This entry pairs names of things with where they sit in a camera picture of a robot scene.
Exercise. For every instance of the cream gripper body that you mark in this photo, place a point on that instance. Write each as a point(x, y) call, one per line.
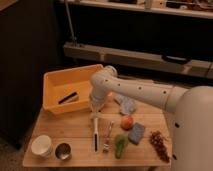
point(94, 112)

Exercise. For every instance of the white dish brush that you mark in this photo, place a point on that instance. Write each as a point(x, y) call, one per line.
point(95, 134)

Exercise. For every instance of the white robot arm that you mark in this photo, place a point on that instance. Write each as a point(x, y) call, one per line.
point(192, 148)

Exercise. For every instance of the metal cup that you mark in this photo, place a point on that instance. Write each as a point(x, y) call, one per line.
point(63, 151)

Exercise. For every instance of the blue white cloth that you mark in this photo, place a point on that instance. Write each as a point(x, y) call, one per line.
point(127, 105)

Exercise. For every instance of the yellow plastic bin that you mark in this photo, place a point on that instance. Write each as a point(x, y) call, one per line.
point(61, 83)

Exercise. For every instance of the orange peach fruit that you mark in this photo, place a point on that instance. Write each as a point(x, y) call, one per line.
point(127, 122)

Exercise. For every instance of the wooden table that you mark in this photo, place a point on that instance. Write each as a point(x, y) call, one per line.
point(75, 128)

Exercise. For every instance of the metal fork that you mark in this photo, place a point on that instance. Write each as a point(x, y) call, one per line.
point(107, 137)

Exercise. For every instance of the green plush toy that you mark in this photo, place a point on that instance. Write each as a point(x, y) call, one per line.
point(120, 142)

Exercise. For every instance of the blue sponge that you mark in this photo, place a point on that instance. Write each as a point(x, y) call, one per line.
point(136, 133)

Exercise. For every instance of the white stacked bowls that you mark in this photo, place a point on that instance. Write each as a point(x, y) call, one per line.
point(42, 146)

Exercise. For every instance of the dark red grapes bunch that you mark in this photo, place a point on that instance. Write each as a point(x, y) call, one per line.
point(157, 141)

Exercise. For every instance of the grey shelf beam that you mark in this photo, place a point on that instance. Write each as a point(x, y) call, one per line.
point(198, 68)

